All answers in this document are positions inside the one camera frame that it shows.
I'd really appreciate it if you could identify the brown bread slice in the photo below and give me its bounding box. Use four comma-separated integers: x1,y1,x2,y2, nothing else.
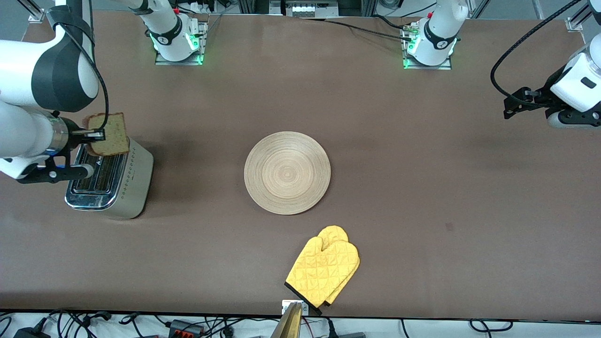
83,112,131,157

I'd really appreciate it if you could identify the silver two-slot toaster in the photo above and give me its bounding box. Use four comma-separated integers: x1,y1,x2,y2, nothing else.
64,136,154,220

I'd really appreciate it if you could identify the round wooden plate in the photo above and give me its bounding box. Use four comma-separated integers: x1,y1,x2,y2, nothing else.
244,131,331,215

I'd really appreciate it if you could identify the black adapter with red buttons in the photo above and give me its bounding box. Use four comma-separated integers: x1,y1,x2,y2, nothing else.
168,319,206,338

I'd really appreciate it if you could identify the yellow quilted oven mitt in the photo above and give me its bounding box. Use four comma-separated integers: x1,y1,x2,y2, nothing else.
317,225,361,306
285,236,361,316

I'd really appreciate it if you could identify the grey control box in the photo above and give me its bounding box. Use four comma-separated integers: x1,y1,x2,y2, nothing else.
281,0,339,18

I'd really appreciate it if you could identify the brass coloured mounting pole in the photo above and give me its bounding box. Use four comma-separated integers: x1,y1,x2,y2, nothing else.
270,302,302,338

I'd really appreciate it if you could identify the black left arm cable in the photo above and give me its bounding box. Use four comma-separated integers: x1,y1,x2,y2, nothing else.
490,0,583,111

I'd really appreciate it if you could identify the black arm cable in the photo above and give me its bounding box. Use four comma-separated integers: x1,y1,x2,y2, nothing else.
490,0,583,111
66,0,109,139

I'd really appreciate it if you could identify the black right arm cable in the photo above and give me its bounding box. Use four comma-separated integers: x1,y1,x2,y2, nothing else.
66,0,109,139

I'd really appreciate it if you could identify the aluminium frame strut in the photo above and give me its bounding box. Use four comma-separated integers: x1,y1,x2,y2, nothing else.
26,0,46,23
566,0,597,32

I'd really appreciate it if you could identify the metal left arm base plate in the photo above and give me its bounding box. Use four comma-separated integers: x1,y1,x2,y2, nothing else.
402,23,454,70

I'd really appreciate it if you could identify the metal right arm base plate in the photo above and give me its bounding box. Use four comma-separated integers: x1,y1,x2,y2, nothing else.
155,21,208,65

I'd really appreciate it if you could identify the thick black table cable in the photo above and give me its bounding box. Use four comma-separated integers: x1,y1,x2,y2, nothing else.
373,14,409,31

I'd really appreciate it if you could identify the thin black table cable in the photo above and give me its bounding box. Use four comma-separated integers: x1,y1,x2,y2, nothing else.
324,19,414,42

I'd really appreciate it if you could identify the looped black cable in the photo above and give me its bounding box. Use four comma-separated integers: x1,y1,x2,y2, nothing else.
470,319,513,332

